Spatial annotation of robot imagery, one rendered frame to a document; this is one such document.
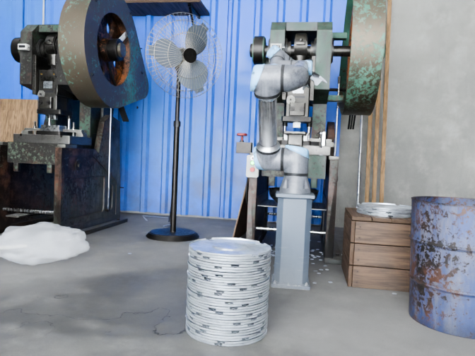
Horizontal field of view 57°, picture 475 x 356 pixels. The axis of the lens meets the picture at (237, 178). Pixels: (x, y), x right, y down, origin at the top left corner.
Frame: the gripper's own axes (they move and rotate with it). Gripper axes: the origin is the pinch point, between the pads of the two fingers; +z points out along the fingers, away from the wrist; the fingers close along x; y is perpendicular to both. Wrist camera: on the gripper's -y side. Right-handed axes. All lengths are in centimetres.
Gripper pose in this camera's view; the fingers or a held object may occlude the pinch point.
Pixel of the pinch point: (319, 85)
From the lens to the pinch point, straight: 253.3
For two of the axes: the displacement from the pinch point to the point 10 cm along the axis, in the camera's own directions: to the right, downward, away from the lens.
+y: -4.2, 8.8, -2.4
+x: 4.6, -0.2, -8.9
